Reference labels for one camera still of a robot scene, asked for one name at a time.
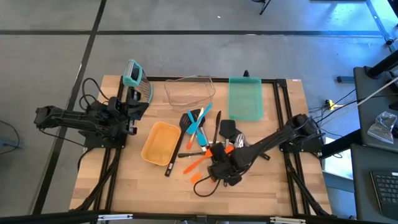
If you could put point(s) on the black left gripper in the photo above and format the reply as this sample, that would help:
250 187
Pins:
129 112

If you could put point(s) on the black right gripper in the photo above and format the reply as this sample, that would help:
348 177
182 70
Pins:
237 165

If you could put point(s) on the long orange silicone spatula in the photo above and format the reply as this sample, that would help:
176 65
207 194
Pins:
196 164

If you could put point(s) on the narrow teal silicone spatula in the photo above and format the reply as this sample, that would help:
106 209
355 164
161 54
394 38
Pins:
202 140

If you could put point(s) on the all-black slotted spatula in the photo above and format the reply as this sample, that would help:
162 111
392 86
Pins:
175 149

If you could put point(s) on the wide teal silicone spatula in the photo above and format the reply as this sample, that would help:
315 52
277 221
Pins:
203 113

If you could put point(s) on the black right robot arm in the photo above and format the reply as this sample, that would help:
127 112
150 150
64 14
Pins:
273 140

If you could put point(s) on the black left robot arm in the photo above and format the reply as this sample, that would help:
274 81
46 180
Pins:
71 119

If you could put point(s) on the yellow-orange plastic bin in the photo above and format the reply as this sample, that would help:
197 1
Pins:
160 143

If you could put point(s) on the slotted black turner steel neck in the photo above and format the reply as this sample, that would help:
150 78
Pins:
202 124

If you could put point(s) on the clear plastic bin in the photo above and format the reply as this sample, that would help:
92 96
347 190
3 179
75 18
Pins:
189 93

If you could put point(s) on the teal translucent plastic bin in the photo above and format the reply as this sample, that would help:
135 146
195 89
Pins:
245 99

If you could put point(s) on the yellow power plug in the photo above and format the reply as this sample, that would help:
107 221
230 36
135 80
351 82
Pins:
329 104

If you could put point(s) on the black desk beam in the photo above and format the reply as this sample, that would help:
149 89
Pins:
342 143

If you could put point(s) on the black rig crossbar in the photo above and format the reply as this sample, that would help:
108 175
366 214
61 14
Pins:
46 217

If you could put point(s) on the dark grey desk with keyboard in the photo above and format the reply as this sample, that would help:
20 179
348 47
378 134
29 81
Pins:
360 186

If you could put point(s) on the grey-blue floor bar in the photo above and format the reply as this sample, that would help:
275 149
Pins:
345 79

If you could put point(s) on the black stand leg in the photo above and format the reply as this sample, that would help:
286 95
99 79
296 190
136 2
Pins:
263 7

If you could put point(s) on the clear plastic bag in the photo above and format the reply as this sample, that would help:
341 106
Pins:
384 124

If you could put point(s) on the black computer keyboard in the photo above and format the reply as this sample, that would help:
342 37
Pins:
387 193

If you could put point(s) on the black desk leg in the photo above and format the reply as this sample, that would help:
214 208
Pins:
382 65

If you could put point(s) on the metal table leg with caster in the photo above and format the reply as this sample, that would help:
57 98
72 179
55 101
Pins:
377 21

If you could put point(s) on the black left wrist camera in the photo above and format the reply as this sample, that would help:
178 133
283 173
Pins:
116 106

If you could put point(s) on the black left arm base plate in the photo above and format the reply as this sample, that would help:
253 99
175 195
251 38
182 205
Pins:
102 144

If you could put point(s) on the silver bracket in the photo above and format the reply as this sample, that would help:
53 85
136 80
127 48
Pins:
115 216
287 220

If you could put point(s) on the black camera mount knob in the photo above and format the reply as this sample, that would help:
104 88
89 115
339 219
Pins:
246 74

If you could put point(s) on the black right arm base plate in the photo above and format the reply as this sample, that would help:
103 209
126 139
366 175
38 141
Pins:
311 148

